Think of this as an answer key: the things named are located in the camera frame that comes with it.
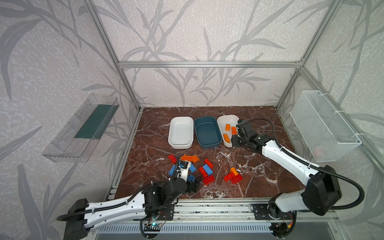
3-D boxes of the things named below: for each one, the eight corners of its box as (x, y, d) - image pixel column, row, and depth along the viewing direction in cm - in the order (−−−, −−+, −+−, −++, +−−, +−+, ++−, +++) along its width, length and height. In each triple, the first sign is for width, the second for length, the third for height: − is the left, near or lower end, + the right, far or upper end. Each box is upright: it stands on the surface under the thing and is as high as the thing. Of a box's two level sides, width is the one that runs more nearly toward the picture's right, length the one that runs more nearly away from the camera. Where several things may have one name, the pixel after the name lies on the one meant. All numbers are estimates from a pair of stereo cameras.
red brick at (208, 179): (205, 185, 84) (205, 184, 83) (202, 180, 86) (202, 178, 84) (214, 180, 86) (215, 179, 84) (212, 175, 88) (212, 174, 86)
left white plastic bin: (167, 149, 99) (165, 144, 94) (172, 122, 114) (170, 116, 109) (193, 149, 99) (192, 144, 94) (194, 122, 114) (193, 116, 109)
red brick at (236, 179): (233, 185, 84) (233, 184, 83) (229, 178, 87) (230, 177, 85) (242, 180, 86) (243, 179, 84) (239, 174, 89) (239, 172, 87)
